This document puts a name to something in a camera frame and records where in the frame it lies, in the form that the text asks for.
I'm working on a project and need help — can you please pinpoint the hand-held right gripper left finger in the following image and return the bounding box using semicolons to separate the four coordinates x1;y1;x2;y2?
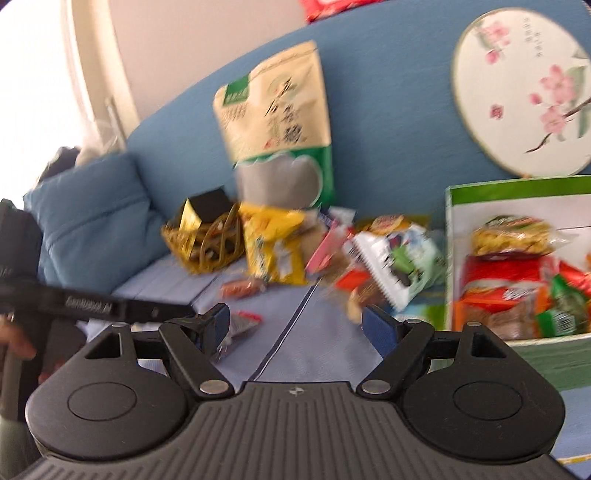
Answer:
81;304;234;400

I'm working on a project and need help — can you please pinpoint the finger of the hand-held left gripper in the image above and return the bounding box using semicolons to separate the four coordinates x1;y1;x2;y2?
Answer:
129;299;198;322

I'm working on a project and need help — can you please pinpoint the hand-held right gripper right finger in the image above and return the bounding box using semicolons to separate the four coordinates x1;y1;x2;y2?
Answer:
358;306;511;398

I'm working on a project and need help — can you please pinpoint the small red packet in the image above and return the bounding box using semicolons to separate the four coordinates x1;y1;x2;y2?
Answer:
217;311;263;361

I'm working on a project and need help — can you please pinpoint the small brown sausage packet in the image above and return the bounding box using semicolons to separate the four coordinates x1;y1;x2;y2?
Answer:
221;277;267;300

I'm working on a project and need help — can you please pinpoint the white green snack packet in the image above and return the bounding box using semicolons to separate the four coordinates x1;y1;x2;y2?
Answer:
344;224;446;312

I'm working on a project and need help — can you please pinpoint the yellow snack packet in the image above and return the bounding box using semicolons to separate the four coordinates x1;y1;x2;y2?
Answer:
239;202;309;286

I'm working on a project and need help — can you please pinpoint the pink snack packet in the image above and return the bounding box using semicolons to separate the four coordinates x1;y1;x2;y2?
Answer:
305;208;356;278

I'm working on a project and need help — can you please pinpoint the orange green snack packet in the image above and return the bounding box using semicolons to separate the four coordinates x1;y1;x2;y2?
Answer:
358;213;430;236

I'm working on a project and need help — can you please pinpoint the red noodle packet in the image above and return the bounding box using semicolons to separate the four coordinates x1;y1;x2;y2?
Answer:
455;254;559;333

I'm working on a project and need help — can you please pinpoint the brown nut packet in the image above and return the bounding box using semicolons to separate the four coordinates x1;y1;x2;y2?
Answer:
470;215;578;257

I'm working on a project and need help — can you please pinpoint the green cardboard box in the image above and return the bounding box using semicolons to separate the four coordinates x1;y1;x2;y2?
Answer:
444;174;591;393

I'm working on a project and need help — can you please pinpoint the red cracker packet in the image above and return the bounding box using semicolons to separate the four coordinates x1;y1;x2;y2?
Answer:
556;258;591;301

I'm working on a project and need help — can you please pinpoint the person's left hand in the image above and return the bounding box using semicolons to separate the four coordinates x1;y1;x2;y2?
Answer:
0;318;38;361

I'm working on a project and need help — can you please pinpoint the light blue striped blanket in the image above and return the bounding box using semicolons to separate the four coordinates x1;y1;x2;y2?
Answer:
78;254;591;467

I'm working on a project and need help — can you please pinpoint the wicker basket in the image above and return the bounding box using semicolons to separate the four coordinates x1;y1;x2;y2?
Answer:
161;203;245;275

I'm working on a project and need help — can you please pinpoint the gold packet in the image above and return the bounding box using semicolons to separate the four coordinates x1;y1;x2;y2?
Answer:
178;198;204;259

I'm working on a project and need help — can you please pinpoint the blue cushion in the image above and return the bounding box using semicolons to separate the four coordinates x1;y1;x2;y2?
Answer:
23;152;169;296

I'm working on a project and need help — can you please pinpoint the black box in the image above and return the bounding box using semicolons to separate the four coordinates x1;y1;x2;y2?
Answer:
187;186;234;222

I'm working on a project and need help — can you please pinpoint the large tan green grain bag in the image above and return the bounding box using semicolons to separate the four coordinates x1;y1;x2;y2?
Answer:
212;40;334;210

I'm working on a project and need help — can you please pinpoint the blue sofa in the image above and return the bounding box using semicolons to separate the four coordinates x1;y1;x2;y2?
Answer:
124;0;591;241

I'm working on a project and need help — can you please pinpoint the round floral fan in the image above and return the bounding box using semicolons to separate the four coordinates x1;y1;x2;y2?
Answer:
451;8;591;180

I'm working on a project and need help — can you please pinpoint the red wipes pack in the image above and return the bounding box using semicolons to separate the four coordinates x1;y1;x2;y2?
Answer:
299;0;384;24

